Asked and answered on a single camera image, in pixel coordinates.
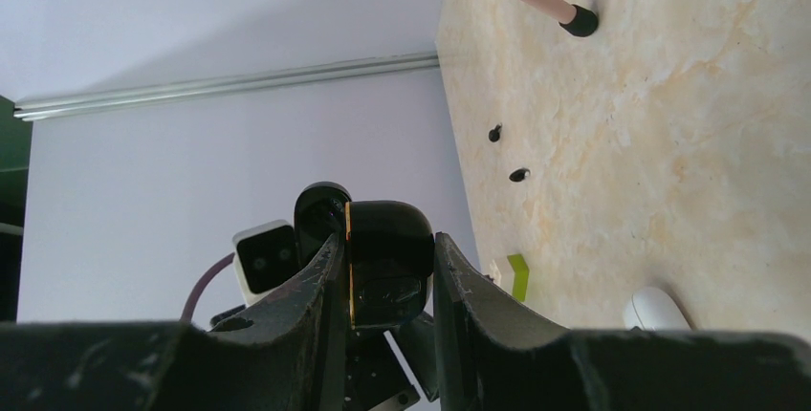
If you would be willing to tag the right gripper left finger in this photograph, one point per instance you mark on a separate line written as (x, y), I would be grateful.
(143, 365)

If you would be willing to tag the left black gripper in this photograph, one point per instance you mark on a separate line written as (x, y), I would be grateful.
(380, 364)

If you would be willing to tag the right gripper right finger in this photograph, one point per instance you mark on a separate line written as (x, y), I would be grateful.
(493, 353)

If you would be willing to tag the black earbud charging case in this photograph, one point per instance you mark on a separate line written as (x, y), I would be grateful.
(388, 246)

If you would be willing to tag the white earbud charging case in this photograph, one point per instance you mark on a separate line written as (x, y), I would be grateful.
(652, 309)

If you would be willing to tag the purple and wood blocks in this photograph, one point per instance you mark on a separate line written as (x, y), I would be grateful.
(511, 274)

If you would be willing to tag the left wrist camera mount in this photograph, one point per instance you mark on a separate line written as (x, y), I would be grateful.
(265, 257)

